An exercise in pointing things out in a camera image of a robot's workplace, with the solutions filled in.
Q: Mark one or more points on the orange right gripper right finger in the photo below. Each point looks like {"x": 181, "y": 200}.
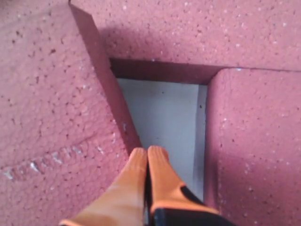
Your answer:
{"x": 170, "y": 206}

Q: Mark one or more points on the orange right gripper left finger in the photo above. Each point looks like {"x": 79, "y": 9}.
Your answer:
{"x": 123, "y": 202}

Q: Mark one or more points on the red brick middle row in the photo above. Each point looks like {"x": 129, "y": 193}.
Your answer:
{"x": 253, "y": 147}

